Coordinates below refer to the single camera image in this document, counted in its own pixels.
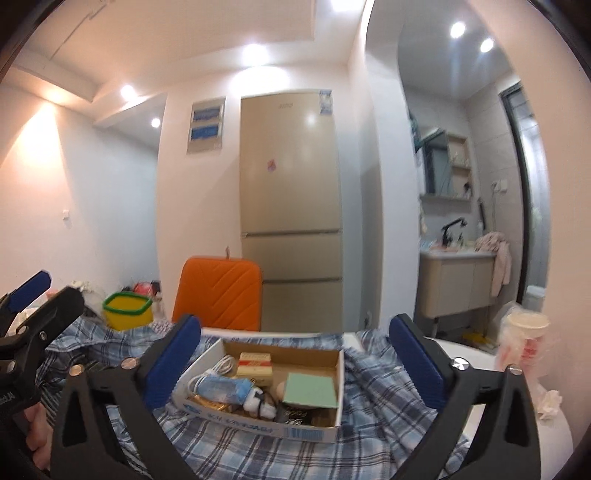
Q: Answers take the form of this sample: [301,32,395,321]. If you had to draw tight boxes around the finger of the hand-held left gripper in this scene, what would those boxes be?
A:
[0,270,53,319]
[0,286,86,356]

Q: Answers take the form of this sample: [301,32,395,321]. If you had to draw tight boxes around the grey electrical distribution panel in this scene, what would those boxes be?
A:
[187,96,227,155]

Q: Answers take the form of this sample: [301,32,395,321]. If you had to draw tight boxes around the orange chair back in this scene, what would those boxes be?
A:
[172,256,264,332]

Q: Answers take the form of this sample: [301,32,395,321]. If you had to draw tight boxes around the crumpled white tissue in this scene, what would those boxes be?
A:
[536,390,564,421]

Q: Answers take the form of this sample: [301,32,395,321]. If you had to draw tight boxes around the yellow plastic bag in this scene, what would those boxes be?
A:
[462,332,497,352]

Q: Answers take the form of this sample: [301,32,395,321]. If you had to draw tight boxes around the cream red band cigarette pack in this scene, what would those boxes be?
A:
[237,352,273,383]

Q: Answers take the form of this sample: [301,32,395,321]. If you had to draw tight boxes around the black door frame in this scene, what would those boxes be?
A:
[499,80,550,305]

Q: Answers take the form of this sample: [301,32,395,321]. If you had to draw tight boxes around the white charging cable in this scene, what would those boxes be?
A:
[189,355,236,393]

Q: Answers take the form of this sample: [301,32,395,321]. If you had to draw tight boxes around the blue plaid shirt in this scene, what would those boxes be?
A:
[37,316,467,480]

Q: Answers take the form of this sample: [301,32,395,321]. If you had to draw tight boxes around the light blue face mask pack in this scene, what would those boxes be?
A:
[198,374,259,404]

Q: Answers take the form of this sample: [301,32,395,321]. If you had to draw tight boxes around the beige three-door refrigerator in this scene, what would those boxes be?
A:
[239,90,345,332]

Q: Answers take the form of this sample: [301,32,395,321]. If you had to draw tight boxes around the green paper pad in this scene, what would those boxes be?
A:
[283,371,337,409]

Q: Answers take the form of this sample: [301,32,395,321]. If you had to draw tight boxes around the yellow bin with green rim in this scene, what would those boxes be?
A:
[102,292,154,330]

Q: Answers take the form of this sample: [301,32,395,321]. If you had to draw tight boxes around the pinkish towel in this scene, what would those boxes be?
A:
[475,232,511,296]

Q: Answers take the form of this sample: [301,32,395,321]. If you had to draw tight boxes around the shallow cardboard box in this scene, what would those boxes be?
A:
[178,338,346,443]

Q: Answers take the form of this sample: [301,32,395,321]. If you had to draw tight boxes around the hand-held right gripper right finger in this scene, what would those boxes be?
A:
[389,314,542,480]

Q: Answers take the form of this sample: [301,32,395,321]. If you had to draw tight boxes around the black faucet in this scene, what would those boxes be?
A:
[441,218,468,247]

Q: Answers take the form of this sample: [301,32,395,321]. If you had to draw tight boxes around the beige vanity cabinet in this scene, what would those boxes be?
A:
[418,251,497,319]

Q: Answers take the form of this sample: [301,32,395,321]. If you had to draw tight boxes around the red print paper cup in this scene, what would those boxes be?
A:
[501,311,550,370]

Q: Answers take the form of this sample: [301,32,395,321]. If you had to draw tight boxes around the bathroom mirror cabinet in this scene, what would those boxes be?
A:
[416,127,472,201]

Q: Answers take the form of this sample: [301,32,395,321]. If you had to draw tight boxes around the person's left hand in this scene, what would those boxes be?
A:
[23,401,54,472]

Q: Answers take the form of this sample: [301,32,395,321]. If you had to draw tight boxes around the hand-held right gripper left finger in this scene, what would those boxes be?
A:
[48,314,202,480]

